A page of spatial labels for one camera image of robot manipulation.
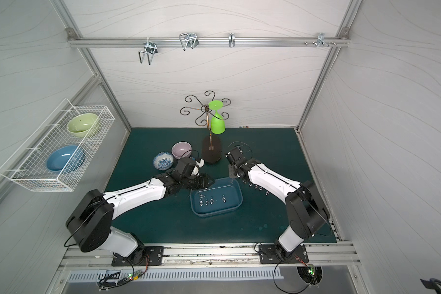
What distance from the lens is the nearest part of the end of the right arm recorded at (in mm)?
627

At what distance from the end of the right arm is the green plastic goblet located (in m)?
0.21

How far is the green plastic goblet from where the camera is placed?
856 millimetres
